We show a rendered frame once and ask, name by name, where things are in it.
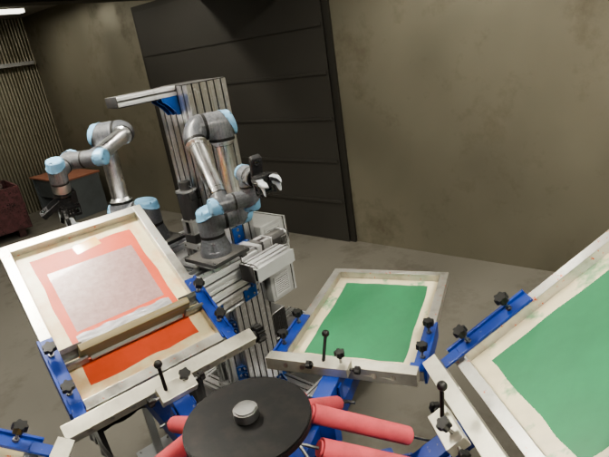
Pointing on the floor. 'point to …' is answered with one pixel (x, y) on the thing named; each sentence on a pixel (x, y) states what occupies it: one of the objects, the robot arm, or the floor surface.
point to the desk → (91, 188)
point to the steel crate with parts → (13, 210)
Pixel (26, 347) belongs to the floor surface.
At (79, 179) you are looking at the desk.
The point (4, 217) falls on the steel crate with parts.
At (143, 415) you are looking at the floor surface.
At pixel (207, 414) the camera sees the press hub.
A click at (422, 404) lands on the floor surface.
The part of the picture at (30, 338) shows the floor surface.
